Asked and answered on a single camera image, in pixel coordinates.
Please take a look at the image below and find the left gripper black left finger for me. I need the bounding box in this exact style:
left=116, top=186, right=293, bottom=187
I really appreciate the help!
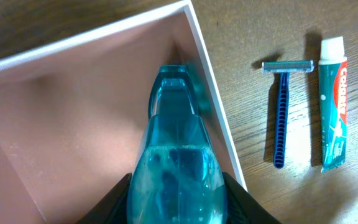
left=76, top=173, right=132, bottom=224

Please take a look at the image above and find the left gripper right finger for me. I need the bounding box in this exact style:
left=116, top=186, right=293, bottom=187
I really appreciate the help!
left=223, top=172, right=281, bottom=224

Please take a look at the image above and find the teal mouthwash bottle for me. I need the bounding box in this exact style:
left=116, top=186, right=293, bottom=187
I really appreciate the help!
left=126, top=65, right=227, bottom=223

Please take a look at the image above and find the blue disposable razor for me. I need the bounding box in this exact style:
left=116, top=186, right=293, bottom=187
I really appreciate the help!
left=262, top=60, right=314, bottom=169

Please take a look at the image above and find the green red toothpaste tube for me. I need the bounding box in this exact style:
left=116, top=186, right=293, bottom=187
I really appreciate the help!
left=318, top=36, right=348, bottom=173

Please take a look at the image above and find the white cardboard box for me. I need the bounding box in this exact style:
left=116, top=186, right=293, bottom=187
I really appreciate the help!
left=0, top=1, right=245, bottom=223

